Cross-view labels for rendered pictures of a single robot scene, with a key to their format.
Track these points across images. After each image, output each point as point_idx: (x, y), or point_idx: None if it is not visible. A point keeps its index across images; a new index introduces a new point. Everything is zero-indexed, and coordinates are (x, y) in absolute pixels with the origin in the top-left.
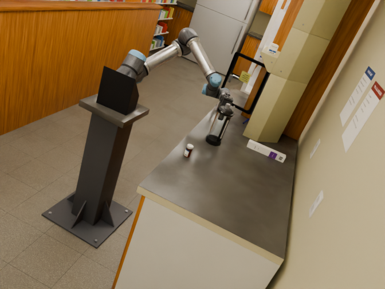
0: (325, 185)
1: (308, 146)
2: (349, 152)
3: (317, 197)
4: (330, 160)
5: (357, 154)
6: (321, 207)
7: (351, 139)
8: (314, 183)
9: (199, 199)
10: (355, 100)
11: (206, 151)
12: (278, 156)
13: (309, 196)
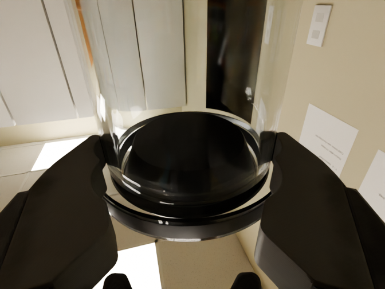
0: (321, 54)
1: None
2: (301, 104)
3: (322, 32)
4: (353, 86)
5: (285, 104)
6: (301, 35)
7: (312, 120)
8: (382, 27)
9: None
10: (382, 201)
11: None
12: None
13: (373, 2)
